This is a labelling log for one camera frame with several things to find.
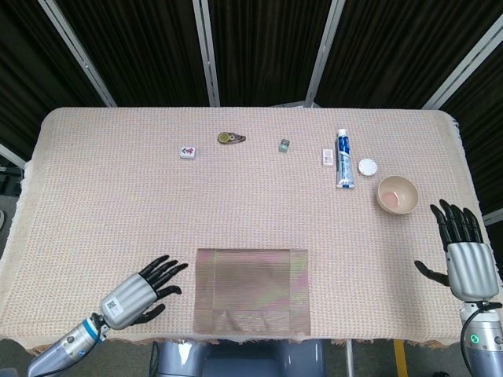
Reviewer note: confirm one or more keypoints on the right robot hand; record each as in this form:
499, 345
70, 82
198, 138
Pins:
471, 271

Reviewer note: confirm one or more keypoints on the pink woven tablecloth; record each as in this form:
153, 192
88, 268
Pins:
118, 196

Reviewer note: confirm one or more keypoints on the blue white toothpaste tube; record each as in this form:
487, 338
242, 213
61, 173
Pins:
344, 161

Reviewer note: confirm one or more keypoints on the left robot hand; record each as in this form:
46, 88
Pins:
125, 300

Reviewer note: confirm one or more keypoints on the small green eraser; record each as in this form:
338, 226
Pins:
284, 145

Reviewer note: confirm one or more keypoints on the white mahjong tile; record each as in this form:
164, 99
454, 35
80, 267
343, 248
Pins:
188, 152

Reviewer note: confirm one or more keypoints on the white table leg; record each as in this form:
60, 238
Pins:
349, 359

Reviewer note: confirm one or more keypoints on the white aluminium partition post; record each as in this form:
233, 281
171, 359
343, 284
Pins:
324, 55
493, 218
78, 55
463, 66
207, 55
12, 155

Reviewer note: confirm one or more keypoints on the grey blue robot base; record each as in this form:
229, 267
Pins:
236, 361

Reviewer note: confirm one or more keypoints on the beige bowl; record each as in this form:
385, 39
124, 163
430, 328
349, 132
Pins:
397, 195

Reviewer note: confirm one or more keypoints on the brown woven placemat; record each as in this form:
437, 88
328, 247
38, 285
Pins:
251, 290

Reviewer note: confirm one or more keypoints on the small white eraser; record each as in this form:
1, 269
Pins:
327, 157

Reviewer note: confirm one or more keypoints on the round white lid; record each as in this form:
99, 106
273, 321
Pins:
368, 167

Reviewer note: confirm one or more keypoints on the olive correction tape dispenser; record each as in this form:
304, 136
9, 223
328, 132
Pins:
228, 138

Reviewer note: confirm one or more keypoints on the black equipment case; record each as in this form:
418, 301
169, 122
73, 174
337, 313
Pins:
8, 180

